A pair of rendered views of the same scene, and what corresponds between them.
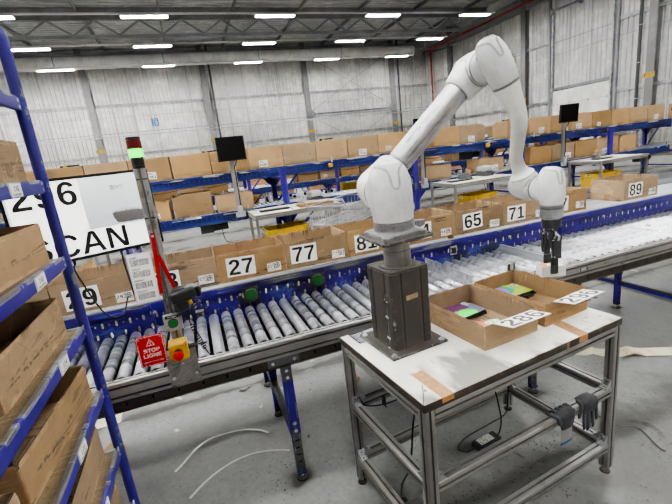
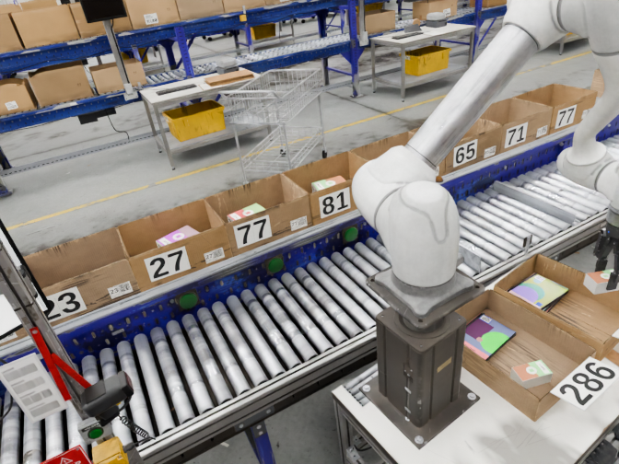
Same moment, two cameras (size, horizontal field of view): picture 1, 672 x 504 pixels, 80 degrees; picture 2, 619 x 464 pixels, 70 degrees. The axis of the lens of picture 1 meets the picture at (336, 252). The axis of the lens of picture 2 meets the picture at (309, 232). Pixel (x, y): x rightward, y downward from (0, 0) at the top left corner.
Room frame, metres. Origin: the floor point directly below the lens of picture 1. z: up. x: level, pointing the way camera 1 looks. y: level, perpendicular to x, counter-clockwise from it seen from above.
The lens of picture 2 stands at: (0.68, 0.13, 1.95)
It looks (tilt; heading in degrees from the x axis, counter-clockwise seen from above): 32 degrees down; 354
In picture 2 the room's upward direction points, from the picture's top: 8 degrees counter-clockwise
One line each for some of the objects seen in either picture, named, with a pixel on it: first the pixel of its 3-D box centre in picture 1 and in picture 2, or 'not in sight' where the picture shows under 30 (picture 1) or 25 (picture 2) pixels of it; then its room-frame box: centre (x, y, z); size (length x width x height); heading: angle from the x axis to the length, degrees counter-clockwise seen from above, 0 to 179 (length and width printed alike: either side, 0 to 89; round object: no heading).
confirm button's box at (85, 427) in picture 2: (173, 322); (95, 428); (1.50, 0.67, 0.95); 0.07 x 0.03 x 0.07; 108
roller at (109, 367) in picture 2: (188, 341); (114, 397); (1.79, 0.75, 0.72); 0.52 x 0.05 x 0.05; 18
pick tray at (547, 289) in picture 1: (527, 294); (564, 302); (1.71, -0.85, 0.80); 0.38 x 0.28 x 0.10; 26
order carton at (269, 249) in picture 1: (248, 258); (174, 242); (2.35, 0.53, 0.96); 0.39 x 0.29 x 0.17; 108
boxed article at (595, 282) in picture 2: (550, 269); (604, 281); (1.64, -0.91, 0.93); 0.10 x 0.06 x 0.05; 87
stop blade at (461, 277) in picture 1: (446, 272); (440, 240); (2.25, -0.64, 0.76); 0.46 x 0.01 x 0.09; 18
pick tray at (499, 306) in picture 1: (476, 313); (508, 347); (1.58, -0.56, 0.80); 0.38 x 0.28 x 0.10; 23
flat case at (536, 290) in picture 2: (507, 292); (534, 293); (1.79, -0.79, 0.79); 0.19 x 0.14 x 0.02; 111
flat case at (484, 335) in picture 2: (459, 312); (482, 337); (1.66, -0.51, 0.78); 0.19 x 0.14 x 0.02; 118
